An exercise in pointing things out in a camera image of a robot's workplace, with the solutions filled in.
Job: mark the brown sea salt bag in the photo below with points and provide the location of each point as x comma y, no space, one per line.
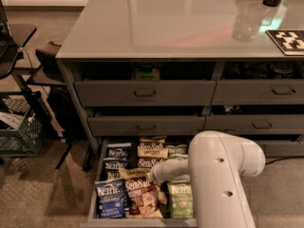
144,198
152,142

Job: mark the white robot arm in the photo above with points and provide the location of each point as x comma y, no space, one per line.
215,163

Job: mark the top left drawer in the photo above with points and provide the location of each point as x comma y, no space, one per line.
145,93

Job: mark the green bag in top drawer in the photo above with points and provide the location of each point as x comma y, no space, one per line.
145,71

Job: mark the rear yellow Late July bag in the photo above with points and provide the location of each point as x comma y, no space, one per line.
153,152

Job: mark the yellow late july bag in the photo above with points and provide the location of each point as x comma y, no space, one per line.
134,173
153,152

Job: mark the grey drawer cabinet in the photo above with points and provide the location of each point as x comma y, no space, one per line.
207,40

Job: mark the rear green Kettle bag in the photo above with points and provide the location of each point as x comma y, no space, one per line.
177,149

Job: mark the green kettle bag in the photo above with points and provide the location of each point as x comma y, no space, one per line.
177,149
181,204
178,157

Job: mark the rear blue Kettle bag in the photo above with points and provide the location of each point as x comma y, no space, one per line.
118,150

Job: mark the blue kettle bag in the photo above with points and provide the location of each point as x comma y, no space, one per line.
112,167
111,198
118,150

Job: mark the middle left drawer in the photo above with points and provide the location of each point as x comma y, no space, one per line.
145,125

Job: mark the middle right drawer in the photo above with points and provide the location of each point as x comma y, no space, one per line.
256,124

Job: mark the front green Kettle bag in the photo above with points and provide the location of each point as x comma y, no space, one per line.
181,204

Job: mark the top right drawer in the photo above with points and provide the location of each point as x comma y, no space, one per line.
259,92

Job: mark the open bottom left drawer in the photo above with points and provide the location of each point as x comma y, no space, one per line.
93,220

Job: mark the front blue Kettle bag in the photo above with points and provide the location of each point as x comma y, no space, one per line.
111,198

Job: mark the bottom right drawer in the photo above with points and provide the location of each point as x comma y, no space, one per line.
281,149

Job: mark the green plastic crate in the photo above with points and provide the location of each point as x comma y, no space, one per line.
21,132

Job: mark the black chair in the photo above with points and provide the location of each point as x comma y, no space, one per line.
13,41

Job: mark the black white marker tag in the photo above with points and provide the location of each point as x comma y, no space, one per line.
290,42

